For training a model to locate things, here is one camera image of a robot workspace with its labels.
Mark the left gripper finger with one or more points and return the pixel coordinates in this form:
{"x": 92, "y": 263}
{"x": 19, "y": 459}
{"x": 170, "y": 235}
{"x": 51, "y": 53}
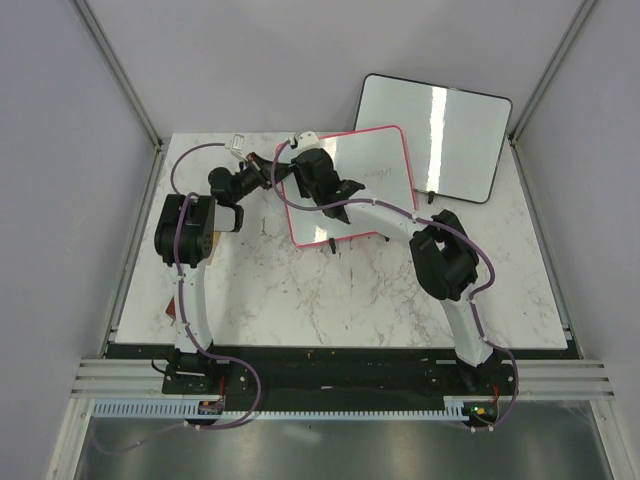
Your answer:
{"x": 255, "y": 161}
{"x": 276, "y": 173}

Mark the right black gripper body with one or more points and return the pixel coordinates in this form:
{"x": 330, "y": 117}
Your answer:
{"x": 305, "y": 191}

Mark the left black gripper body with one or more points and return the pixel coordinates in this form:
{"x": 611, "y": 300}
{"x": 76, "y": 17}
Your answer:
{"x": 248, "y": 181}

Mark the pink framed whiteboard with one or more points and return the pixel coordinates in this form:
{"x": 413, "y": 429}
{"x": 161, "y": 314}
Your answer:
{"x": 376, "y": 157}

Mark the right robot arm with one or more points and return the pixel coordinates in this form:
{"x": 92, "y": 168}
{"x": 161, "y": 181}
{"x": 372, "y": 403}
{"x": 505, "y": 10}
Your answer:
{"x": 445, "y": 260}

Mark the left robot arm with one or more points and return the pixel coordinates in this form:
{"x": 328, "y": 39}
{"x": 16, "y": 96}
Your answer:
{"x": 185, "y": 239}

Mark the black framed whiteboard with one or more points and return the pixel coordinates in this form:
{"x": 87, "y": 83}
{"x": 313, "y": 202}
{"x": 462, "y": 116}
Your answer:
{"x": 454, "y": 137}

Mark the red-brown plug adapter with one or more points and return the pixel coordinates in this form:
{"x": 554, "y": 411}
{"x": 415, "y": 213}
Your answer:
{"x": 170, "y": 310}

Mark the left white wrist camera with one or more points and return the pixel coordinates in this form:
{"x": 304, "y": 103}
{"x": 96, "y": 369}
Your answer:
{"x": 235, "y": 147}

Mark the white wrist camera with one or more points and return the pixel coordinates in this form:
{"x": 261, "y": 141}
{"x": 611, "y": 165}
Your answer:
{"x": 235, "y": 147}
{"x": 302, "y": 141}

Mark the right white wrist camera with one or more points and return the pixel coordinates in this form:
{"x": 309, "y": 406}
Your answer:
{"x": 302, "y": 141}

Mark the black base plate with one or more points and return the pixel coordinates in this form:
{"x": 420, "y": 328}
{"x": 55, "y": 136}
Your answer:
{"x": 332, "y": 378}

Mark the white slotted cable duct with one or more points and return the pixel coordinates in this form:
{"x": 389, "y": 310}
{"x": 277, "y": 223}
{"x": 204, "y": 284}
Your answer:
{"x": 192, "y": 409}

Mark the aluminium rail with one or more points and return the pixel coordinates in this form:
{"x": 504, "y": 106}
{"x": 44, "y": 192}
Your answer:
{"x": 563, "y": 380}

